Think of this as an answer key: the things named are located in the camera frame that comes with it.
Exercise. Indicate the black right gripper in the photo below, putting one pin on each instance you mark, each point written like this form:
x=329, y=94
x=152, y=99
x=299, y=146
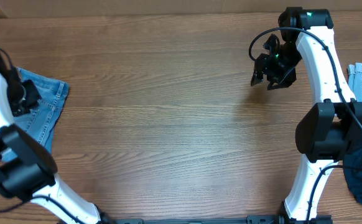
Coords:
x=272, y=71

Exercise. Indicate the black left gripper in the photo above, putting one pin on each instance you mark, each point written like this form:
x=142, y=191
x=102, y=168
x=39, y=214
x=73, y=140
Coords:
x=30, y=94

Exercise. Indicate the blue denim jeans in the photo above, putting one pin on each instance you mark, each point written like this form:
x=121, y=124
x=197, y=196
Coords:
x=40, y=122

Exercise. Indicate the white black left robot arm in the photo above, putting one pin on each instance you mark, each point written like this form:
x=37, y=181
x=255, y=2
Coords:
x=29, y=172

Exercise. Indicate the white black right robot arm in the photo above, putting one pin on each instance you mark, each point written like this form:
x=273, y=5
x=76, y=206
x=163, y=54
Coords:
x=333, y=126

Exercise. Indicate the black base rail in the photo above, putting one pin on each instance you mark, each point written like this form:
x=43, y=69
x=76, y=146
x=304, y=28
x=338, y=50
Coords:
x=199, y=220

